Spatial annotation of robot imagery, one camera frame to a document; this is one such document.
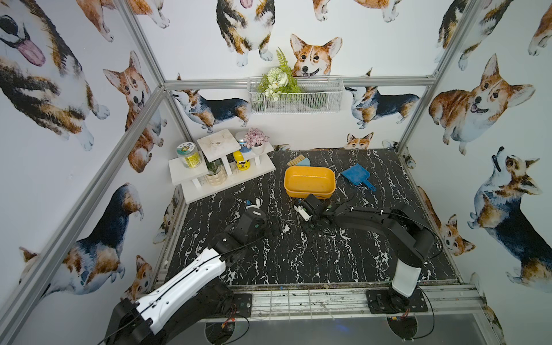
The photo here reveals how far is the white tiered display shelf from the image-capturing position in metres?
0.95

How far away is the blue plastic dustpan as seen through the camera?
1.09m

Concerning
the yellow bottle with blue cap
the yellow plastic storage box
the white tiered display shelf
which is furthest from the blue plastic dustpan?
the yellow bottle with blue cap

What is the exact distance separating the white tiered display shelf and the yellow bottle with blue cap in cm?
1

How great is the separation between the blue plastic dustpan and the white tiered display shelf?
0.40 m

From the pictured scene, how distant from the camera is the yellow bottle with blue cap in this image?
0.97m
